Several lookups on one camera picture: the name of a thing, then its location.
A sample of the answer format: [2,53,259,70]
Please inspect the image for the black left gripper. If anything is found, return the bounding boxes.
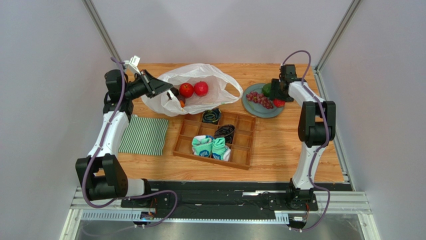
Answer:
[123,70,173,101]

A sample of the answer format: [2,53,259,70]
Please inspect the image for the white plastic bag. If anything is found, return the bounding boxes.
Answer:
[141,63,244,117]

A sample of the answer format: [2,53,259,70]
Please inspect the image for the red strawberry shaped fruit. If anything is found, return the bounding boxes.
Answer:
[272,99,286,108]

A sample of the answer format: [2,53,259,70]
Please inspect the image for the dark purple plum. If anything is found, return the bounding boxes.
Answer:
[177,95,186,104]

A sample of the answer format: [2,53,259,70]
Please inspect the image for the red apple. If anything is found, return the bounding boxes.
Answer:
[179,83,194,98]

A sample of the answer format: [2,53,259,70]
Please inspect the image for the red pomegranate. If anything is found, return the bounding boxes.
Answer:
[193,81,209,97]

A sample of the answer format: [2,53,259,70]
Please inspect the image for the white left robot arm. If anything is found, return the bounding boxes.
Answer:
[75,69,173,202]

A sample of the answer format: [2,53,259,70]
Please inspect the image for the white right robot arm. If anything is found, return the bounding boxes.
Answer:
[270,64,337,210]

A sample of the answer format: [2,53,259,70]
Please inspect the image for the green avocado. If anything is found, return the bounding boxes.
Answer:
[261,83,272,98]

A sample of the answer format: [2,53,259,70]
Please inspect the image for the red grapes bunch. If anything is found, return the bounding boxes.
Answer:
[245,91,274,110]

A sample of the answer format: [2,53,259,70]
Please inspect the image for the grey plate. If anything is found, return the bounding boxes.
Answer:
[241,83,284,118]

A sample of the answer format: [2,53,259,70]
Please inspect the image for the green striped cloth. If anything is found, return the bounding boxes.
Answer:
[118,114,169,156]

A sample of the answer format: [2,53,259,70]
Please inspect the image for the wooden divided tray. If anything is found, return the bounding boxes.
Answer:
[172,111,257,170]

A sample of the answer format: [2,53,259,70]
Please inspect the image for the left teal rolled sock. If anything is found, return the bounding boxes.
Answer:
[191,135,214,158]

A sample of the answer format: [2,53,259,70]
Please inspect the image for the teal rolled sock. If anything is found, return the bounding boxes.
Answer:
[191,135,214,158]
[211,137,231,162]

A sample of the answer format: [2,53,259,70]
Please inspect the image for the right teal rolled sock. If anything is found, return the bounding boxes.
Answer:
[211,137,231,162]

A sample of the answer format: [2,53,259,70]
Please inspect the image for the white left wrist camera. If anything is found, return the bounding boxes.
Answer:
[123,55,143,76]

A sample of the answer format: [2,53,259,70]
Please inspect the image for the blue yellow rolled cable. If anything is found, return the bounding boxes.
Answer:
[201,108,223,124]

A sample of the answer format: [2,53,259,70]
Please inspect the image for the black rolled cable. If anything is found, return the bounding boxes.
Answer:
[213,124,236,145]

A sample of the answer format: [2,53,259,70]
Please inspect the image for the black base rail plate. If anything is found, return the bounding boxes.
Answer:
[120,181,350,221]

